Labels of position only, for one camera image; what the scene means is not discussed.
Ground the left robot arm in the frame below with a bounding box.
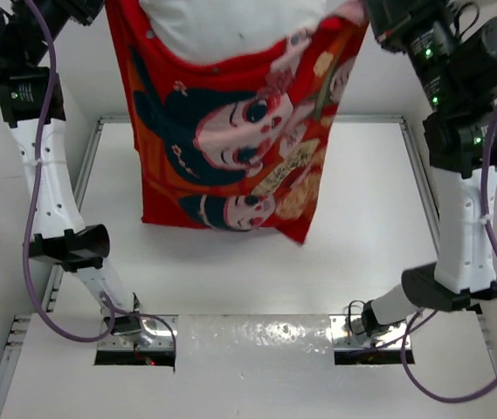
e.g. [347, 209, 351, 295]
[0, 1, 145, 342]

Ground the metal base plate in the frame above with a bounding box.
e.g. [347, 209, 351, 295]
[329, 314, 407, 352]
[97, 316, 177, 352]

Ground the white front cover board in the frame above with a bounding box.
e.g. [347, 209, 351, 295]
[2, 316, 497, 418]

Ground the white pillow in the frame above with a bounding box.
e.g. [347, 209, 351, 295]
[140, 0, 327, 65]

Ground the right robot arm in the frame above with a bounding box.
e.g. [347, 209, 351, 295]
[351, 1, 497, 338]

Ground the red patterned pillowcase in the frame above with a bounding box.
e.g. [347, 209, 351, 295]
[106, 1, 369, 244]

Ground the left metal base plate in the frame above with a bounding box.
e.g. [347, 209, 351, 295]
[97, 316, 177, 352]

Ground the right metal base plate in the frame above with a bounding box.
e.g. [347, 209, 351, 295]
[329, 314, 407, 352]

